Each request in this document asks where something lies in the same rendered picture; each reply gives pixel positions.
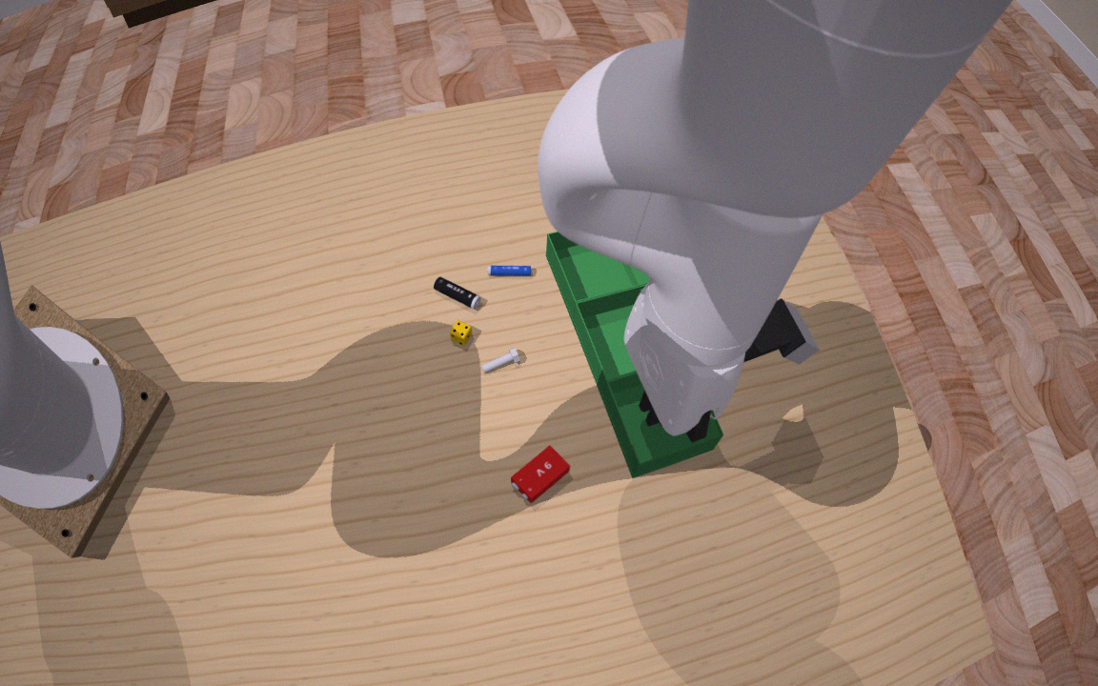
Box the blue battery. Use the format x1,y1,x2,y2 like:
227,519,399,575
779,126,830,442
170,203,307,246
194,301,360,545
488,266,531,275

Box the grey hex bolt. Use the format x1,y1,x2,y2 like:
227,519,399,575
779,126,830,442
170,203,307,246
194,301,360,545
481,348,520,373

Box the black aa battery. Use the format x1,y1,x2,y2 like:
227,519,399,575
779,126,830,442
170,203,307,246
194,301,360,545
434,277,480,310

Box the red nine-volt battery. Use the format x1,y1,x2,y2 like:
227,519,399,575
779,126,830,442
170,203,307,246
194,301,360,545
511,445,570,503

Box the yellow die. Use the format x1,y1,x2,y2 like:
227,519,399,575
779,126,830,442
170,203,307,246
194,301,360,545
450,320,472,346

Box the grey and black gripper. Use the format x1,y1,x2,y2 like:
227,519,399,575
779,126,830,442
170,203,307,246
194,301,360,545
624,284,746,442

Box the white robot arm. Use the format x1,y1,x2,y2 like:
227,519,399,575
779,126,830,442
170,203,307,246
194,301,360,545
0,0,1013,509

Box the green three-compartment bin rack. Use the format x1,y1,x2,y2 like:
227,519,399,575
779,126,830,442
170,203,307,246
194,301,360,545
546,232,722,477

